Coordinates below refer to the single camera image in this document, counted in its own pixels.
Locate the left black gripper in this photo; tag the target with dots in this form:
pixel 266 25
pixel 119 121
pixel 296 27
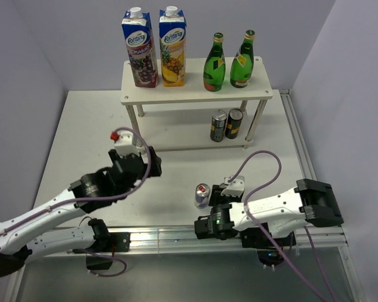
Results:
pixel 155 170

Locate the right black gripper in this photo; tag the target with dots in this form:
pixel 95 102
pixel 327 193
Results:
pixel 215 195

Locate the dark can top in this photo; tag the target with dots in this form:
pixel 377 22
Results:
pixel 218 125

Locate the dark can yellow label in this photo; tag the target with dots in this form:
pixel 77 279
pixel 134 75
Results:
pixel 234 121

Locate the green glass bottle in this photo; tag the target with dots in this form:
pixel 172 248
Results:
pixel 215 67
pixel 243 62

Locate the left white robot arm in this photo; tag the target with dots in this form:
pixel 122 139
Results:
pixel 33 235

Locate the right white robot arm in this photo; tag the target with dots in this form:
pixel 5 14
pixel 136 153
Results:
pixel 310 201

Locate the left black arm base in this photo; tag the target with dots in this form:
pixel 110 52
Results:
pixel 119 243

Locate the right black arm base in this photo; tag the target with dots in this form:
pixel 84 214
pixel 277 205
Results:
pixel 268 255

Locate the white two-tier shelf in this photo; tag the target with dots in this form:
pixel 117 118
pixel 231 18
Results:
pixel 179 118

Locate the silver blue energy can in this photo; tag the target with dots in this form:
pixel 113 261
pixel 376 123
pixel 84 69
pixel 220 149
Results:
pixel 202 195

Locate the grape juice carton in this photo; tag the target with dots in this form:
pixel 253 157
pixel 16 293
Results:
pixel 139 40

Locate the pineapple juice carton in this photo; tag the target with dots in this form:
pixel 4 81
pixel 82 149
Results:
pixel 172 38

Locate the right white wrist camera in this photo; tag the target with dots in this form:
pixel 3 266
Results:
pixel 234 188

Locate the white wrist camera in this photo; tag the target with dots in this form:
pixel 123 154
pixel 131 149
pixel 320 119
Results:
pixel 124 143
pixel 234 188

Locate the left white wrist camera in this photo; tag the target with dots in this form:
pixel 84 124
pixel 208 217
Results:
pixel 124 143

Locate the aluminium rail right side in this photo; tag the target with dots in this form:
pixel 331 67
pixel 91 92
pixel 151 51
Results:
pixel 308 172

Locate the aluminium rail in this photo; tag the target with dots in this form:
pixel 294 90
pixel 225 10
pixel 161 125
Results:
pixel 308 172
pixel 178 240

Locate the aluminium rail front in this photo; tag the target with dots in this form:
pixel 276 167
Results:
pixel 178 240

